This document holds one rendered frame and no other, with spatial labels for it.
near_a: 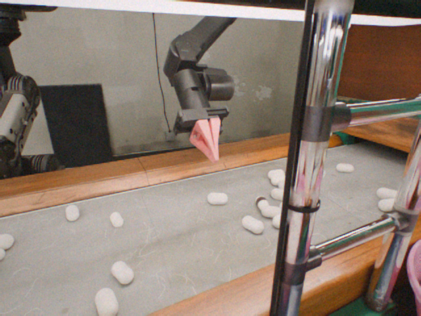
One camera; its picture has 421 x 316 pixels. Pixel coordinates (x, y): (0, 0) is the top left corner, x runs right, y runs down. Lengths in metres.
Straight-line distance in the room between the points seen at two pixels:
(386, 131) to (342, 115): 0.56
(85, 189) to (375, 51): 0.76
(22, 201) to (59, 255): 0.17
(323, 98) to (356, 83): 0.70
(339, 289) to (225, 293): 0.13
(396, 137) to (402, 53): 0.20
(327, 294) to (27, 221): 0.46
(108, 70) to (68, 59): 0.29
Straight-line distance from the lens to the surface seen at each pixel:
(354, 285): 0.39
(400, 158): 0.84
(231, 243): 0.41
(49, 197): 0.57
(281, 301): 0.26
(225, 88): 0.59
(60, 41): 2.43
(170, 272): 0.37
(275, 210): 0.45
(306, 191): 0.19
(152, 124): 2.51
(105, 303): 0.33
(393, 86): 0.81
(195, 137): 0.52
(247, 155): 0.66
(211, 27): 0.72
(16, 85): 1.03
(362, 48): 0.86
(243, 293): 0.31
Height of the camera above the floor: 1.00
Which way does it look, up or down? 23 degrees down
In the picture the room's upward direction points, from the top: straight up
